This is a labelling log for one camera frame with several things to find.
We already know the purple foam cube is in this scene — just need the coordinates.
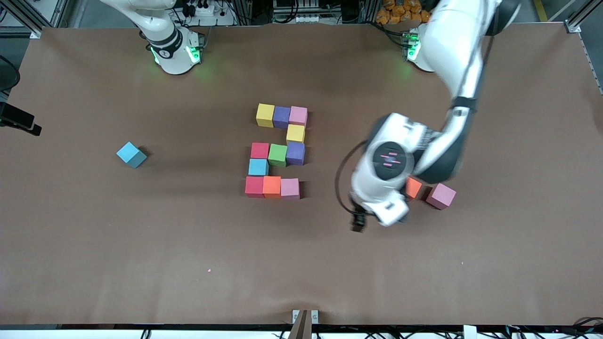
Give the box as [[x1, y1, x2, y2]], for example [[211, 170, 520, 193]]
[[286, 142, 306, 166], [273, 106, 292, 129]]

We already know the orange foam cube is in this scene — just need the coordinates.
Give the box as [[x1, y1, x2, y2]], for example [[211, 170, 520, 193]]
[[262, 176, 282, 199], [405, 177, 423, 201]]

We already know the green foam cube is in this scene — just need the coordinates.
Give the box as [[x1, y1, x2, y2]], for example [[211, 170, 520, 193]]
[[268, 144, 288, 168]]

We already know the brown table cover sheet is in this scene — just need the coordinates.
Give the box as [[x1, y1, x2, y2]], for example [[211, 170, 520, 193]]
[[0, 24, 603, 326]]

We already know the bag of oranges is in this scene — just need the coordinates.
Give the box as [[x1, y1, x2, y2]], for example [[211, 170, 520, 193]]
[[375, 0, 432, 25]]

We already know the grey equipment rack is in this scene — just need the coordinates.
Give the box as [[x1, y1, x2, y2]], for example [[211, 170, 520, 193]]
[[272, 0, 330, 24]]

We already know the white power strip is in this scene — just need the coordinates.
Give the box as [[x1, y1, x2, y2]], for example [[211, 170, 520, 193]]
[[181, 2, 217, 17]]

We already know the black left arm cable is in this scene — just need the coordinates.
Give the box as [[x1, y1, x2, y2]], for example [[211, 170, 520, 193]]
[[334, 24, 495, 219]]

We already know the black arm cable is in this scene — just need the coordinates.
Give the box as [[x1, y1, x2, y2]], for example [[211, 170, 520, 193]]
[[0, 56, 21, 93], [334, 24, 495, 219]]

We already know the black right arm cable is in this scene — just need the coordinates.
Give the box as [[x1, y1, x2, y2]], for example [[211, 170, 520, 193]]
[[0, 56, 21, 93]]

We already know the aluminium frame strut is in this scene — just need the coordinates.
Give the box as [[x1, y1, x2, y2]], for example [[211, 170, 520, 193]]
[[564, 0, 603, 33], [0, 0, 69, 39]]

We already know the black cable bundle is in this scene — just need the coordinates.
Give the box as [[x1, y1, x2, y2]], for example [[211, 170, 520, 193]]
[[572, 317, 603, 337]]

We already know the aluminium table edge rail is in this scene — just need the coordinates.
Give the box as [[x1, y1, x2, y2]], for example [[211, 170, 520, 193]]
[[577, 31, 603, 95]]

